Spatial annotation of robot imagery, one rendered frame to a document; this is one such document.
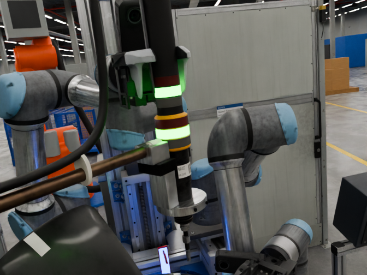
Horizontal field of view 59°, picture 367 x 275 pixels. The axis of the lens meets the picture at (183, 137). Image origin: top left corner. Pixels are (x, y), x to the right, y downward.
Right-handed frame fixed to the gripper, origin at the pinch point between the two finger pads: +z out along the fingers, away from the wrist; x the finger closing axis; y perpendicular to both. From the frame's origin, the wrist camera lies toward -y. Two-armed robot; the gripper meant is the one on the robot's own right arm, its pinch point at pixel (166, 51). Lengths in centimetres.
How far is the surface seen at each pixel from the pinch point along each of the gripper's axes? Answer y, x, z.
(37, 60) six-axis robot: -20, 12, -402
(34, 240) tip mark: 21.8, 18.9, -6.5
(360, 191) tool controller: 42, -62, -23
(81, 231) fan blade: 23.6, 12.9, -9.2
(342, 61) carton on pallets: 57, -963, -811
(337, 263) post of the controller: 65, -57, -27
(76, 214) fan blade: 22.0, 13.0, -11.6
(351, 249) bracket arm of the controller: 62, -62, -26
